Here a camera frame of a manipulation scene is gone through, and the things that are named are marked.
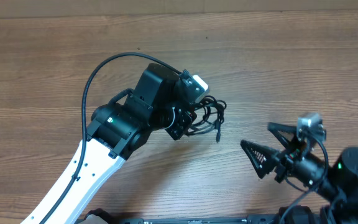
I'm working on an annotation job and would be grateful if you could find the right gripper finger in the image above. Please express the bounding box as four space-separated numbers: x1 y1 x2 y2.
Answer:
241 140 280 179
267 122 300 149

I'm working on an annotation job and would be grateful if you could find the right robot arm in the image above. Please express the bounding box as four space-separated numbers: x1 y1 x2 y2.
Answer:
241 122 358 223

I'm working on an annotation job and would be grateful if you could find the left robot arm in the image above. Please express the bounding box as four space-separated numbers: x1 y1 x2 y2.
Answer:
23 63 209 223

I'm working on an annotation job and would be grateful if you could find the right camera cable black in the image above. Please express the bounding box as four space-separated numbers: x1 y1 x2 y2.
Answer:
279 134 329 224

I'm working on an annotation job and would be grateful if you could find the camera cable black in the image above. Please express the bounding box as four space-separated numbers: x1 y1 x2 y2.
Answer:
39 52 181 223
279 134 329 224

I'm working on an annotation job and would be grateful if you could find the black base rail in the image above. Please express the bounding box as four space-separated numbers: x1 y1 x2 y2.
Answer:
76 208 291 224

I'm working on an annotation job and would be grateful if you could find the left camera cable black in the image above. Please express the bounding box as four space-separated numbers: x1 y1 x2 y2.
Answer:
39 52 181 223

